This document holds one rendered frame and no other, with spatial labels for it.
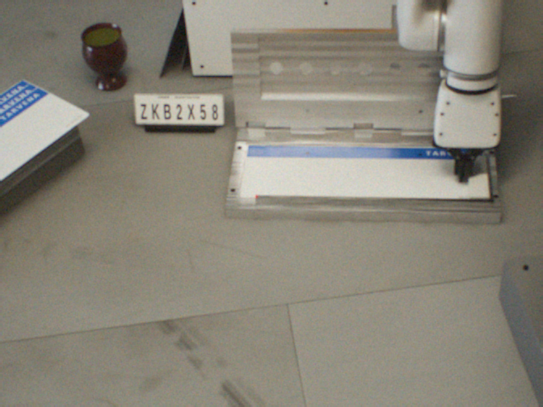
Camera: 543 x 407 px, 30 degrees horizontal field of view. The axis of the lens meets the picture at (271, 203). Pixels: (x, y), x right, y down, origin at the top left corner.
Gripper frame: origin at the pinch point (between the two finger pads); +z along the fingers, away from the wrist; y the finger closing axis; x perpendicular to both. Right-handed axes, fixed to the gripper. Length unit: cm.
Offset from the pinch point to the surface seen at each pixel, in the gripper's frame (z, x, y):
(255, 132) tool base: -0.1, 10.5, -34.9
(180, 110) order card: -2, 15, -49
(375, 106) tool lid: -5.6, 10.2, -14.4
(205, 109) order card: -2.2, 15.1, -44.3
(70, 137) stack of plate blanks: -1, 6, -66
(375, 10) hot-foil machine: -16.3, 26.1, -14.7
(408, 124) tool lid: -2.3, 10.1, -8.7
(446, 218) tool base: 5.3, -6.9, -2.8
